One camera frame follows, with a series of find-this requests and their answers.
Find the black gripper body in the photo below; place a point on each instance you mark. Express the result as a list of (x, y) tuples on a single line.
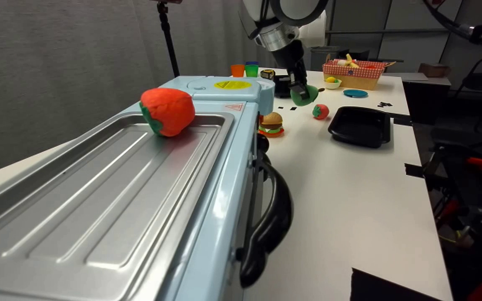
[(292, 61)]

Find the green pear plush toy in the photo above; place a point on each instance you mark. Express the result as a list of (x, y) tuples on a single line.
[(307, 98)]

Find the red strawberry plush toy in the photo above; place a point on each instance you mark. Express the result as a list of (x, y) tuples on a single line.
[(320, 111), (168, 111)]

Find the sandwich burger plush toy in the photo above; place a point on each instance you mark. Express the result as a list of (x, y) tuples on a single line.
[(272, 125)]

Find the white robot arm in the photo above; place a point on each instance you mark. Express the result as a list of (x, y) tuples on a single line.
[(285, 18)]

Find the white bowl with yellow toy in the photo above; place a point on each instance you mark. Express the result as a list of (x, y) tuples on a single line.
[(332, 83)]

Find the small dark roll toy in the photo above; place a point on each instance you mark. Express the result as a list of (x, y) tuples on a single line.
[(267, 74)]

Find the yellow banana toy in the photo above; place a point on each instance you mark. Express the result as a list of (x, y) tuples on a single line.
[(352, 61)]

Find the black plastic tray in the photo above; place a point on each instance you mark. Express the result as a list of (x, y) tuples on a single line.
[(361, 128)]

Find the black tripod stand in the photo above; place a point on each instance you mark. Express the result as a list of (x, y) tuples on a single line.
[(168, 39)]

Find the light blue toy oven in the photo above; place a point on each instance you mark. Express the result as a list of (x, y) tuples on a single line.
[(113, 212)]

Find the small black tape piece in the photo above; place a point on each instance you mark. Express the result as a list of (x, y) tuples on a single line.
[(384, 104), (284, 108), (294, 110)]

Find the green cup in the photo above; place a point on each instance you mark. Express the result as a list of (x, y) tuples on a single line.
[(252, 69)]

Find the red checkered basket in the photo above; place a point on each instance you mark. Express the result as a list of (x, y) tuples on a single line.
[(352, 78)]

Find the teal round dish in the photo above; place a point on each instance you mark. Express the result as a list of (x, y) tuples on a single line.
[(356, 94)]

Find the orange cup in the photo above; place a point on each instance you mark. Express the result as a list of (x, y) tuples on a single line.
[(237, 71)]

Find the black tape strip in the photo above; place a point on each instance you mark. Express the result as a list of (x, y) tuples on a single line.
[(416, 171), (402, 120)]

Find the brown box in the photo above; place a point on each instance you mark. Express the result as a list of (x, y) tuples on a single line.
[(436, 69)]

